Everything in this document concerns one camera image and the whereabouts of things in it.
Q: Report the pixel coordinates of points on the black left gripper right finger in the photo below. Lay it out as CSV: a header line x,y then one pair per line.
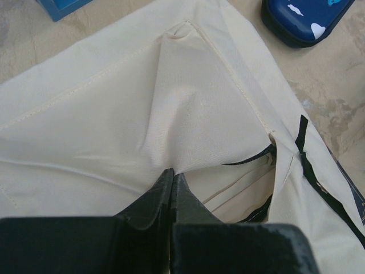
x,y
200,243

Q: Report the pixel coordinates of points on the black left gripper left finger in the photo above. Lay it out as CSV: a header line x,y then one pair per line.
x,y
132,241

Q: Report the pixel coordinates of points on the beige canvas backpack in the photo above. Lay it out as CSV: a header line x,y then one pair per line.
x,y
187,85

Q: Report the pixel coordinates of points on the blue pencil case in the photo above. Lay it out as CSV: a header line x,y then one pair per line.
x,y
302,23

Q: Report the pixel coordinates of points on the blue colourful shelf unit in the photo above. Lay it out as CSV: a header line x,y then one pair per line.
x,y
58,9

